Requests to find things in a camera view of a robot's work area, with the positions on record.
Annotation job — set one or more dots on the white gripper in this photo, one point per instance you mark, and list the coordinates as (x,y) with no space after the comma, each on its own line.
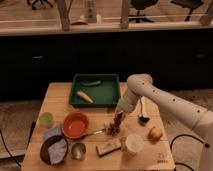
(120,112)

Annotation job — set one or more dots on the dark grape bunch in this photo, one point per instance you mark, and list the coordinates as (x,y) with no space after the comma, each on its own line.
(114,128)

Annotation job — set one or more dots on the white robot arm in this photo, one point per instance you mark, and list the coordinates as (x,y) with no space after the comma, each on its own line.
(195,117)

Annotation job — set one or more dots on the green plastic tray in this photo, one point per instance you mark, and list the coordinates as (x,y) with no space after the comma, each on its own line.
(106,94)

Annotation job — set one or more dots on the metal spoon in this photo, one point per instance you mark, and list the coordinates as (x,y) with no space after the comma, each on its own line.
(92,133)

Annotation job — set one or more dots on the green cucumber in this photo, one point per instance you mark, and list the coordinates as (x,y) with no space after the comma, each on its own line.
(91,84)

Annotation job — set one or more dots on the wooden block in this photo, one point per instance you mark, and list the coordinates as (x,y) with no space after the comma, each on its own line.
(108,147)

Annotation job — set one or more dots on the white cup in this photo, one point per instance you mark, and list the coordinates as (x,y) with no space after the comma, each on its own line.
(133,144)

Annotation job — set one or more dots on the orange bowl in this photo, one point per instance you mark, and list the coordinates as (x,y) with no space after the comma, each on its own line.
(75,125)

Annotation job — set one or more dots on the small metal cup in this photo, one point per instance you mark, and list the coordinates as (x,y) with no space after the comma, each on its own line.
(78,151)

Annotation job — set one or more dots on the wooden table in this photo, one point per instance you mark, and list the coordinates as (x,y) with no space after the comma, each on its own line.
(153,157)

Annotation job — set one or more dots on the grey blue cloth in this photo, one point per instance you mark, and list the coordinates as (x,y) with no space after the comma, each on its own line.
(52,132)

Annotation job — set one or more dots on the green plastic cup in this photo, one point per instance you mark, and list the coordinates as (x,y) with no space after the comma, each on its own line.
(46,120)

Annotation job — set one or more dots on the black office chair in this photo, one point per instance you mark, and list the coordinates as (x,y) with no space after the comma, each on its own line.
(141,5)

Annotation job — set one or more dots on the black spoon white handle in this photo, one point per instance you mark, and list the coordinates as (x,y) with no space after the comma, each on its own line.
(143,116)

